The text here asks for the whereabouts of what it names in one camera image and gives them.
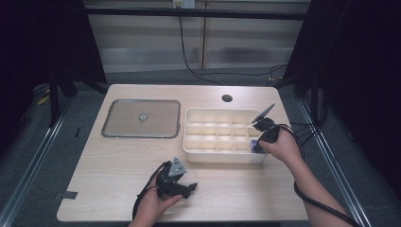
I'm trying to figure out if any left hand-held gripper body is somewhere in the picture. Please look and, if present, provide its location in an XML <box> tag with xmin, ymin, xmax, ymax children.
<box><xmin>156</xmin><ymin>156</ymin><xmax>190</xmax><ymax>200</ymax></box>

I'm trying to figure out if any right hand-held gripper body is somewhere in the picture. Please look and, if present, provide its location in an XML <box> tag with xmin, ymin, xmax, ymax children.
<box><xmin>251</xmin><ymin>103</ymin><xmax>280</xmax><ymax>145</ymax></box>

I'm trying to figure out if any white divided storage box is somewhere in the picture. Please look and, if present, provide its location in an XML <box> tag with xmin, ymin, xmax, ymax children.
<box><xmin>183</xmin><ymin>108</ymin><xmax>272</xmax><ymax>165</ymax></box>

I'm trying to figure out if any person's right hand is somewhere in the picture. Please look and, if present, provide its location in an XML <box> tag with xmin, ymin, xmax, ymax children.
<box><xmin>258</xmin><ymin>129</ymin><xmax>305</xmax><ymax>166</ymax></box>

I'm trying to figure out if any person's left hand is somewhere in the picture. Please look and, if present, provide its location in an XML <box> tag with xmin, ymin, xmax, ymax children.
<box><xmin>133</xmin><ymin>178</ymin><xmax>183</xmax><ymax>226</ymax></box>

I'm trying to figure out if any clear square lid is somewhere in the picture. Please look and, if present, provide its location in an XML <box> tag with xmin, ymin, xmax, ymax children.
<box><xmin>100</xmin><ymin>98</ymin><xmax>182</xmax><ymax>139</ymax></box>

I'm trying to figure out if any grey tape strip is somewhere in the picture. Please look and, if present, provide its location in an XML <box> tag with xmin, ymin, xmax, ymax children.
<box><xmin>53</xmin><ymin>190</ymin><xmax>78</xmax><ymax>201</ymax></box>

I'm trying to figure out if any dark curtain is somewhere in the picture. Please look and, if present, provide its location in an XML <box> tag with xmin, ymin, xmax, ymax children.
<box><xmin>0</xmin><ymin>0</ymin><xmax>108</xmax><ymax>155</ymax></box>
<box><xmin>283</xmin><ymin>0</ymin><xmax>401</xmax><ymax>193</ymax></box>

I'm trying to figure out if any black stand leg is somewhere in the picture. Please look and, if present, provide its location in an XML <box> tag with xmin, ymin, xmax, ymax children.
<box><xmin>47</xmin><ymin>73</ymin><xmax>61</xmax><ymax>128</ymax></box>

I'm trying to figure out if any black horizontal bar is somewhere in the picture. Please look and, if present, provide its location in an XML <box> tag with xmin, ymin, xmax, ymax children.
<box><xmin>84</xmin><ymin>7</ymin><xmax>309</xmax><ymax>22</ymax></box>

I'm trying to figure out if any left hand-held gripper cable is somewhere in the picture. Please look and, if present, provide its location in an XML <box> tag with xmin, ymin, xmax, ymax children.
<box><xmin>131</xmin><ymin>161</ymin><xmax>172</xmax><ymax>221</ymax></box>

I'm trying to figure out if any hand-held gripper cable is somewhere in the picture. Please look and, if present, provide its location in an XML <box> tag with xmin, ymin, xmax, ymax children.
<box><xmin>276</xmin><ymin>123</ymin><xmax>363</xmax><ymax>227</ymax></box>
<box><xmin>131</xmin><ymin>161</ymin><xmax>172</xmax><ymax>221</ymax></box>

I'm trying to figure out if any bundle of black floor cables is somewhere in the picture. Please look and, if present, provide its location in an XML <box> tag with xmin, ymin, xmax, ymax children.
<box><xmin>288</xmin><ymin>91</ymin><xmax>329</xmax><ymax>149</ymax></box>

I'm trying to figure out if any metal floor rail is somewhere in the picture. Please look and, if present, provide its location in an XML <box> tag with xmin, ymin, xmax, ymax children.
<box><xmin>0</xmin><ymin>94</ymin><xmax>73</xmax><ymax>227</ymax></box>
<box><xmin>297</xmin><ymin>98</ymin><xmax>375</xmax><ymax>227</ymax></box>

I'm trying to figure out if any right hand-held gripper cable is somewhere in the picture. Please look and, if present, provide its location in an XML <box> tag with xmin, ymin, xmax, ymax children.
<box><xmin>276</xmin><ymin>123</ymin><xmax>363</xmax><ymax>227</ymax></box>

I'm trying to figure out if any black wall cable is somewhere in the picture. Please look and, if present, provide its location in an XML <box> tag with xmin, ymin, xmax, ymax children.
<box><xmin>178</xmin><ymin>15</ymin><xmax>288</xmax><ymax>87</ymax></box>

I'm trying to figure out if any white wall socket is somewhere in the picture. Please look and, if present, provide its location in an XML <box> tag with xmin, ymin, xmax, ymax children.
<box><xmin>172</xmin><ymin>0</ymin><xmax>196</xmax><ymax>9</ymax></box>

